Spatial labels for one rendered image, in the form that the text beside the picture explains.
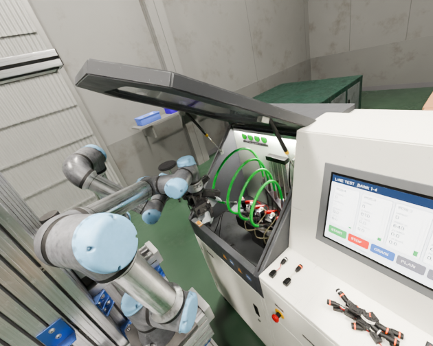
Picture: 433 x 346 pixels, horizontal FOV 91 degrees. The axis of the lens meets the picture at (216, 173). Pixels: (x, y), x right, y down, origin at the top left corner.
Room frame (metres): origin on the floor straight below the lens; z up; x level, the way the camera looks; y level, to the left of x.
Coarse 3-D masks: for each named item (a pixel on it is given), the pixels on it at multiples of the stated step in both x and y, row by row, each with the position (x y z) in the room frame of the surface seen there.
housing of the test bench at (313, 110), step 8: (272, 104) 1.50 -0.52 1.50; (280, 104) 1.44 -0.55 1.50; (288, 104) 1.39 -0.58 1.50; (296, 104) 1.33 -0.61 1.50; (304, 104) 1.28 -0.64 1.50; (312, 104) 1.24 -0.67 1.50; (320, 104) 1.20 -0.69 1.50; (328, 104) 1.16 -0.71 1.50; (336, 104) 1.12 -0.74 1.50; (344, 104) 1.08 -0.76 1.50; (352, 104) 1.05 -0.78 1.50; (296, 112) 1.19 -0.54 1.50; (304, 112) 1.15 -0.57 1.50; (312, 112) 1.11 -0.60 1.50; (320, 112) 1.07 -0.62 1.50; (328, 112) 1.04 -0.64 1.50; (336, 112) 1.01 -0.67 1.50; (344, 112) 1.00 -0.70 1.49; (352, 112) 1.02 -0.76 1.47; (360, 112) 0.99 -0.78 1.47; (368, 112) 0.96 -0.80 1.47; (376, 112) 0.94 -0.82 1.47; (384, 112) 0.91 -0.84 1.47; (392, 112) 0.89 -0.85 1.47; (400, 112) 0.86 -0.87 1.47; (408, 112) 0.84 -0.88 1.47; (416, 112) 0.82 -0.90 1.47; (424, 112) 0.80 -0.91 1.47; (432, 112) 0.78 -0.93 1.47
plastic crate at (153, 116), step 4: (152, 112) 3.78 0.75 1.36; (156, 112) 3.69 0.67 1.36; (140, 116) 3.67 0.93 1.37; (144, 116) 3.59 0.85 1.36; (148, 116) 3.49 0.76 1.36; (152, 116) 3.53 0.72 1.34; (156, 116) 3.57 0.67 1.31; (160, 116) 3.60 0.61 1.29; (136, 120) 3.55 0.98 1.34; (140, 120) 3.42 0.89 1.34; (144, 120) 3.45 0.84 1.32; (148, 120) 3.49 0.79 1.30; (152, 120) 3.52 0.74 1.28; (156, 120) 3.56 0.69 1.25; (140, 124) 3.47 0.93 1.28; (144, 124) 3.44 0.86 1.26
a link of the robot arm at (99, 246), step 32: (64, 224) 0.38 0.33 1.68; (96, 224) 0.35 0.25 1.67; (128, 224) 0.39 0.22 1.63; (64, 256) 0.33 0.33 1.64; (96, 256) 0.31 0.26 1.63; (128, 256) 0.35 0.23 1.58; (128, 288) 0.36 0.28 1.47; (160, 288) 0.40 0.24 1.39; (160, 320) 0.39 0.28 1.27; (192, 320) 0.41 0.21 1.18
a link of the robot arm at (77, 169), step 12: (72, 156) 0.94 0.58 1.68; (72, 168) 0.89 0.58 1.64; (84, 168) 0.90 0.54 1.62; (72, 180) 0.87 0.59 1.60; (84, 180) 0.86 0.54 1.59; (96, 180) 0.88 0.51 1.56; (108, 180) 0.91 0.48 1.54; (96, 192) 0.86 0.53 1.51; (108, 192) 0.85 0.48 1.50; (144, 204) 0.85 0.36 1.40; (156, 204) 0.87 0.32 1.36; (144, 216) 0.81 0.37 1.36; (156, 216) 0.81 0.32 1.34
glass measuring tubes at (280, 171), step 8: (272, 160) 1.13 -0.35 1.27; (280, 160) 1.08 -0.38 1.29; (288, 160) 1.07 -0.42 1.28; (272, 168) 1.16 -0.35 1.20; (280, 168) 1.10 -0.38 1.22; (288, 168) 1.07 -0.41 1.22; (272, 176) 1.16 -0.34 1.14; (280, 176) 1.10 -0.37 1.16; (288, 176) 1.08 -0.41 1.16; (280, 184) 1.11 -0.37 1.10; (288, 184) 1.08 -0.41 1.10; (288, 192) 1.07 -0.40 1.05
